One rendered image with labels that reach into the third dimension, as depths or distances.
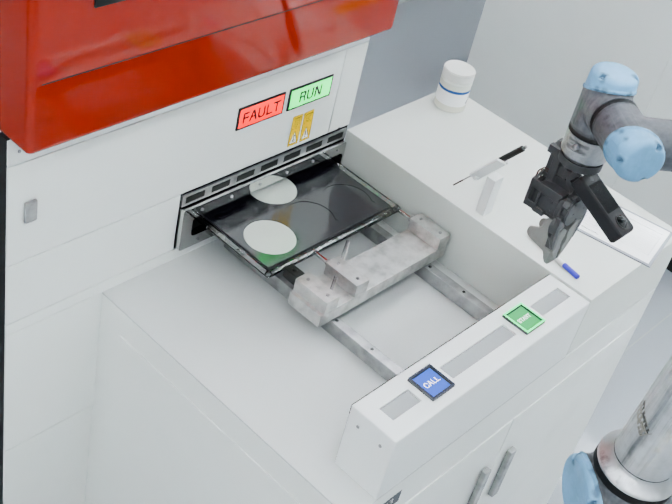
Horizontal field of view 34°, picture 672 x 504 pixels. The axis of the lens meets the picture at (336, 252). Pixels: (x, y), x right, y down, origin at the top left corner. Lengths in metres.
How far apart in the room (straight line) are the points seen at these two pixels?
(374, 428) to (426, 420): 0.09
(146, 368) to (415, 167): 0.68
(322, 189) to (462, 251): 0.31
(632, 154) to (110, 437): 1.17
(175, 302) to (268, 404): 0.28
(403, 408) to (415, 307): 0.43
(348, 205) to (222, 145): 0.32
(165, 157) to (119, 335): 0.34
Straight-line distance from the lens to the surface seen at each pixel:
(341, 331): 2.01
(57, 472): 2.34
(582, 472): 1.57
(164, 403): 2.02
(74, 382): 2.16
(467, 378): 1.83
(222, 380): 1.91
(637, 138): 1.61
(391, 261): 2.13
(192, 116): 1.93
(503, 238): 2.14
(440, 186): 2.22
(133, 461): 2.22
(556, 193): 1.79
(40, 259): 1.88
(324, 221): 2.15
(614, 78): 1.69
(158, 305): 2.02
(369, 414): 1.72
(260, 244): 2.06
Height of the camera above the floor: 2.20
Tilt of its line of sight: 38 degrees down
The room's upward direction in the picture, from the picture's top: 14 degrees clockwise
